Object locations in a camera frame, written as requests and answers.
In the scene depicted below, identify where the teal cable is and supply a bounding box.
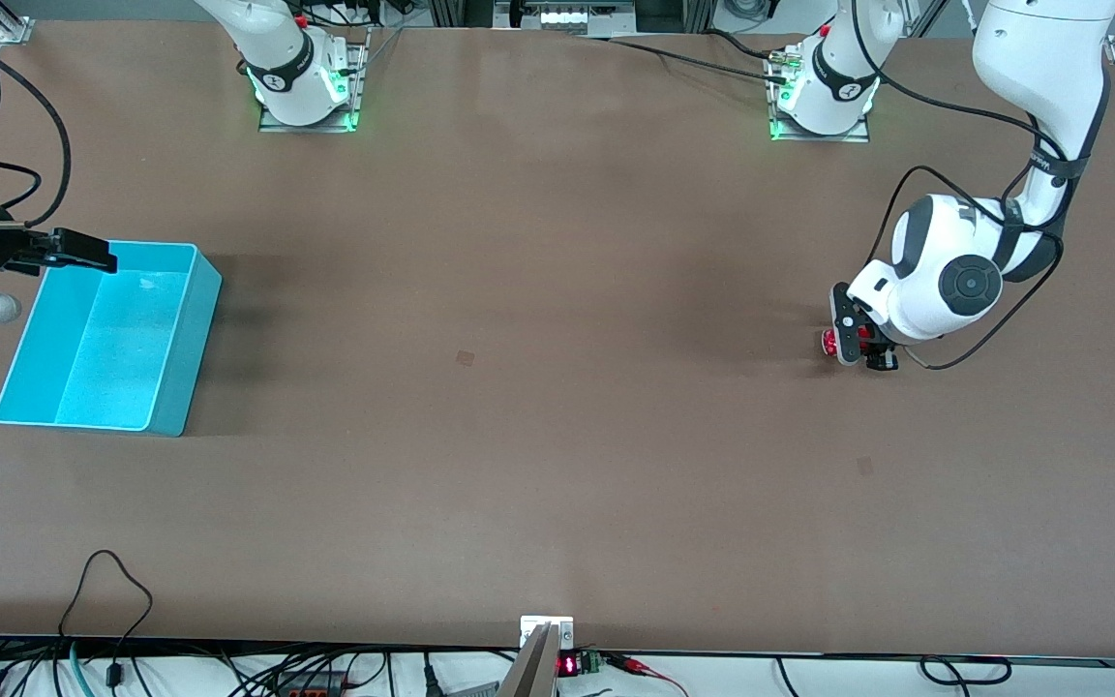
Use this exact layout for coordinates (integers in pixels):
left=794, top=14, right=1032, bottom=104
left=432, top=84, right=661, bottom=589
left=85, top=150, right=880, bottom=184
left=68, top=641, right=96, bottom=697

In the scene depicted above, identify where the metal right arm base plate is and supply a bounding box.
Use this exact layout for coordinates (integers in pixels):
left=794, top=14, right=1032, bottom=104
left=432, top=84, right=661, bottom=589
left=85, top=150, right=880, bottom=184
left=258, top=29, right=370, bottom=134

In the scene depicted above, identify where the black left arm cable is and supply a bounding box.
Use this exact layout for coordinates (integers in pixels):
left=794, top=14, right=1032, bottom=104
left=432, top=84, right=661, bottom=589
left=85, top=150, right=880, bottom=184
left=852, top=0, right=1093, bottom=372

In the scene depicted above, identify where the blue plastic box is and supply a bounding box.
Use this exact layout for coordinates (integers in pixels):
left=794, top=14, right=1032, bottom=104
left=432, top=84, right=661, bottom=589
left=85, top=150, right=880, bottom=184
left=0, top=240, right=223, bottom=437

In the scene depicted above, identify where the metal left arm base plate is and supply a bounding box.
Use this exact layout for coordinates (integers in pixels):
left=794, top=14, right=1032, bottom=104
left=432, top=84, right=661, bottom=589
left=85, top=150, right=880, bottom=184
left=768, top=48, right=871, bottom=144

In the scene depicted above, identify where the red clip lead wire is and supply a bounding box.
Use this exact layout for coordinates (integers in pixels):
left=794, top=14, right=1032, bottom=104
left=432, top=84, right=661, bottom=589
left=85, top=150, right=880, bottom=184
left=604, top=652, right=692, bottom=697

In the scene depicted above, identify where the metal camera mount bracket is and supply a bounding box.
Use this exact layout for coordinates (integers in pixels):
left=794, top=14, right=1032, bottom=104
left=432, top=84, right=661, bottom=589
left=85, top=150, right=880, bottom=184
left=497, top=615, right=576, bottom=697

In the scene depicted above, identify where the black rack device with lights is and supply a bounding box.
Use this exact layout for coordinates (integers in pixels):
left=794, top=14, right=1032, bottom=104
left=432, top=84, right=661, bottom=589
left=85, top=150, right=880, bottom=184
left=494, top=0, right=639, bottom=38

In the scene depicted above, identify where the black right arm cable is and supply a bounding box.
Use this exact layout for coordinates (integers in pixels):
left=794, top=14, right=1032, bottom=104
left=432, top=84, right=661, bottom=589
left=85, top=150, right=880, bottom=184
left=0, top=21, right=73, bottom=229

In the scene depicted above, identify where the black coiled cable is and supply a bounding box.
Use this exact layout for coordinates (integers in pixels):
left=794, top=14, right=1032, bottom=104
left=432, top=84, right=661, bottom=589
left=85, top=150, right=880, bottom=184
left=919, top=655, right=1013, bottom=687

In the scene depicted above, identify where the black cable to arm base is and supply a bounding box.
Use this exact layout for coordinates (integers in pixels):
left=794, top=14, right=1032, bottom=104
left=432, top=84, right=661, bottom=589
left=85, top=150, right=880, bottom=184
left=572, top=29, right=796, bottom=86

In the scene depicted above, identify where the thin black looped cable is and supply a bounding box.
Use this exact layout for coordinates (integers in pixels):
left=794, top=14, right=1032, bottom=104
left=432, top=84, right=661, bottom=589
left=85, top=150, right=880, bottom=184
left=57, top=549, right=155, bottom=690

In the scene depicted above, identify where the red beetle toy car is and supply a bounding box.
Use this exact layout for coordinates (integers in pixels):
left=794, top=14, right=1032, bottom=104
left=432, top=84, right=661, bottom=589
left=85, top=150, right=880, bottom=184
left=821, top=327, right=876, bottom=358

